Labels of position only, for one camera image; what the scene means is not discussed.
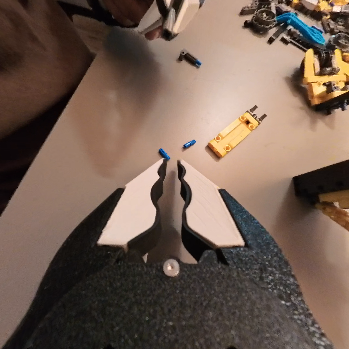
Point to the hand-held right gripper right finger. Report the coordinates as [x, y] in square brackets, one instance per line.
[212, 215]

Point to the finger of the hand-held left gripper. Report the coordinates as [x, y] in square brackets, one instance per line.
[186, 13]
[169, 24]

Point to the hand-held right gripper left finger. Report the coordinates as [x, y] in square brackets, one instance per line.
[131, 215]

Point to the blue toy pin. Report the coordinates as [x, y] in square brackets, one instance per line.
[189, 143]
[164, 154]

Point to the person's left hand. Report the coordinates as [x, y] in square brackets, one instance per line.
[126, 12]

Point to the yellow panel with grey pins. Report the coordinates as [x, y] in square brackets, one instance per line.
[231, 135]

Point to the pile of toy building pieces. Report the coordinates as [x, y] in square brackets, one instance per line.
[300, 8]

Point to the light blue plastic piece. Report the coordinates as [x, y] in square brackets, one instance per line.
[300, 26]

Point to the small yellow toy assembly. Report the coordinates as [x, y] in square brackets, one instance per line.
[319, 87]

